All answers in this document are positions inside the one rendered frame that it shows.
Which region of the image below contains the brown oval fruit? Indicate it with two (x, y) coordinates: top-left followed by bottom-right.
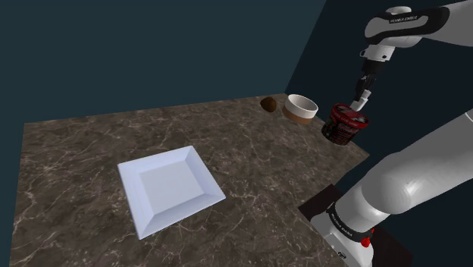
(259, 96), (278, 113)

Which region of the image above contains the white square plate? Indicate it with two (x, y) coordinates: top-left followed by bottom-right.
(117, 145), (227, 240)

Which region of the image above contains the white and brown bowl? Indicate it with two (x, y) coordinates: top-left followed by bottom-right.
(282, 93), (319, 125)

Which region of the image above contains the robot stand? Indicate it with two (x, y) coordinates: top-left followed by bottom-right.
(298, 184), (415, 267)

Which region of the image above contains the red and black tub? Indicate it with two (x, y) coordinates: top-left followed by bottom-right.
(321, 103), (370, 146)

